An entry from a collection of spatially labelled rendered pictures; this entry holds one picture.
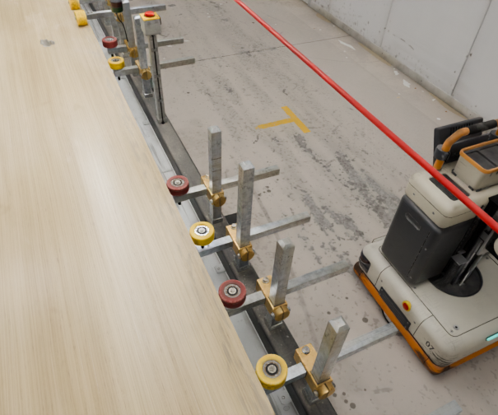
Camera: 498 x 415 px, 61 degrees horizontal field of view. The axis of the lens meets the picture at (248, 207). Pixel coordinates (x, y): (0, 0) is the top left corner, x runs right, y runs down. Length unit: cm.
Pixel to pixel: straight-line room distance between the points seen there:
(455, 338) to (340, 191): 127
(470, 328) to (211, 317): 131
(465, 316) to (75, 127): 188
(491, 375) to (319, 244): 106
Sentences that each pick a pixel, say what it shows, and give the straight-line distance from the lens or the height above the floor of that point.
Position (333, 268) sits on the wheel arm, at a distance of 143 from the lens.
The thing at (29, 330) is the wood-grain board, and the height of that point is 90.
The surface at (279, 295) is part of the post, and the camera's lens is 126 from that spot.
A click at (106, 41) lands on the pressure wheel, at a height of 91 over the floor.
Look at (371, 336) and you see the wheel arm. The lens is 133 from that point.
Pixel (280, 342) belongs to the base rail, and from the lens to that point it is 140.
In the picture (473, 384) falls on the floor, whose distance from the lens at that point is 239.
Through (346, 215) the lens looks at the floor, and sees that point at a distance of 280.
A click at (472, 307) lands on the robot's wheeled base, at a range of 225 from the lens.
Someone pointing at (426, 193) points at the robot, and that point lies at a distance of 187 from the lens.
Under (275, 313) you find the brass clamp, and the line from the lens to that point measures 131.
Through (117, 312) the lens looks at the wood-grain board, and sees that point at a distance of 125.
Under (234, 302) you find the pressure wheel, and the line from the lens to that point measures 122.
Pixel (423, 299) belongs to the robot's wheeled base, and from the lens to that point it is 217.
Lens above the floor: 194
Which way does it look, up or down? 45 degrees down
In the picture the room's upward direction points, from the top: 4 degrees clockwise
